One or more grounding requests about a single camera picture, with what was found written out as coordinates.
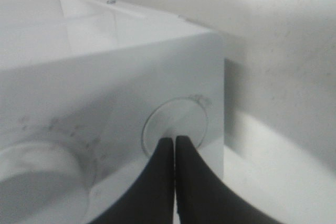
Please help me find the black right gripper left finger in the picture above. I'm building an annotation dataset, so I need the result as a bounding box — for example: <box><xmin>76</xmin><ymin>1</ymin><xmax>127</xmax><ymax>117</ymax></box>
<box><xmin>92</xmin><ymin>138</ymin><xmax>174</xmax><ymax>224</ymax></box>

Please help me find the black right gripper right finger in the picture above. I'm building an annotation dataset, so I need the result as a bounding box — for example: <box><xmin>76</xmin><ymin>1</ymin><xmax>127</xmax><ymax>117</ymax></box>
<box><xmin>175</xmin><ymin>136</ymin><xmax>265</xmax><ymax>223</ymax></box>

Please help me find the round door release button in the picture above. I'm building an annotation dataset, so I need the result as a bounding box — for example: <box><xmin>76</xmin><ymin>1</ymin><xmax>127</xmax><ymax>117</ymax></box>
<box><xmin>141</xmin><ymin>97</ymin><xmax>209</xmax><ymax>157</ymax></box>

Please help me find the white lower microwave knob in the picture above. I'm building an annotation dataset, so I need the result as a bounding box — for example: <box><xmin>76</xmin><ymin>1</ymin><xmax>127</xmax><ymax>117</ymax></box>
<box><xmin>1</xmin><ymin>143</ymin><xmax>89</xmax><ymax>223</ymax></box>

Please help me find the white microwave oven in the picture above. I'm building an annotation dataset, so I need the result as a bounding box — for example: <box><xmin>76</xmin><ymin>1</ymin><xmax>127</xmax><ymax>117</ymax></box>
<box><xmin>1</xmin><ymin>0</ymin><xmax>224</xmax><ymax>223</ymax></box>

